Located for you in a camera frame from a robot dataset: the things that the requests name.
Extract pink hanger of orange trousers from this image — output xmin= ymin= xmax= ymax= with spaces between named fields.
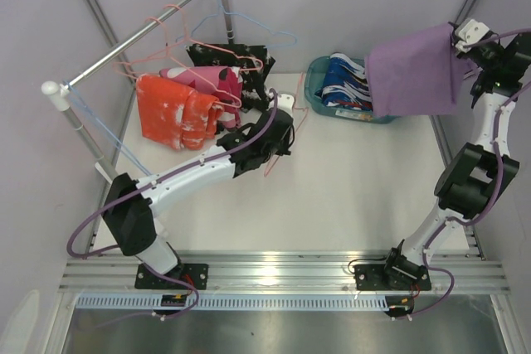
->
xmin=263 ymin=72 xmax=309 ymax=178

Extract orange trousers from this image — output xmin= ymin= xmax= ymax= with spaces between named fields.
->
xmin=136 ymin=75 xmax=224 ymax=151

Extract blue white patterned trousers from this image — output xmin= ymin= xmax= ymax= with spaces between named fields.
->
xmin=315 ymin=52 xmax=373 ymax=112

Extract purple trousers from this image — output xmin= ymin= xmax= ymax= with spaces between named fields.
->
xmin=364 ymin=22 xmax=470 ymax=118

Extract light blue wire hanger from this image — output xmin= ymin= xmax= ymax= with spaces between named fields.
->
xmin=64 ymin=81 xmax=150 ymax=176

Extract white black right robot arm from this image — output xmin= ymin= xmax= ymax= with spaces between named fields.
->
xmin=348 ymin=29 xmax=530 ymax=292

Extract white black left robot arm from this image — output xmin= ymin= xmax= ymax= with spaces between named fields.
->
xmin=102 ymin=109 xmax=295 ymax=288

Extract pink patterned trousers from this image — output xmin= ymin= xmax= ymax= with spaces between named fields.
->
xmin=159 ymin=66 xmax=242 ymax=135

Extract pink hanger of black trousers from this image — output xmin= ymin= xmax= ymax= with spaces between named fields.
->
xmin=163 ymin=3 xmax=264 ymax=71

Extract black white trousers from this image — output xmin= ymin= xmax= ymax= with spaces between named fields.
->
xmin=187 ymin=44 xmax=275 ymax=112

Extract teal plastic basin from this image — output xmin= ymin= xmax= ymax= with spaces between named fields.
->
xmin=304 ymin=52 xmax=396 ymax=124

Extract metal clothes rack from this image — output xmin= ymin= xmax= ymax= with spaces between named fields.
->
xmin=41 ymin=0 xmax=229 ymax=182

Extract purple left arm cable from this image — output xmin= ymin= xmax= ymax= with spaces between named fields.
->
xmin=66 ymin=88 xmax=280 ymax=262

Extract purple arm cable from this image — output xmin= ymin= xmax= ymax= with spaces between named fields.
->
xmin=414 ymin=28 xmax=531 ymax=322
xmin=66 ymin=88 xmax=280 ymax=262

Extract aluminium mounting rail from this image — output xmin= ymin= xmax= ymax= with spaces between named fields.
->
xmin=59 ymin=249 xmax=510 ymax=295

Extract white slotted cable duct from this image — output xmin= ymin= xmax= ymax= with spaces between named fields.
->
xmin=76 ymin=293 xmax=389 ymax=312

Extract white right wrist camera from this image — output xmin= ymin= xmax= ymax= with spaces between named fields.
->
xmin=450 ymin=18 xmax=494 ymax=56

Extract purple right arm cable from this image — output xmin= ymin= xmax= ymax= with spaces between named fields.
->
xmin=414 ymin=28 xmax=531 ymax=322

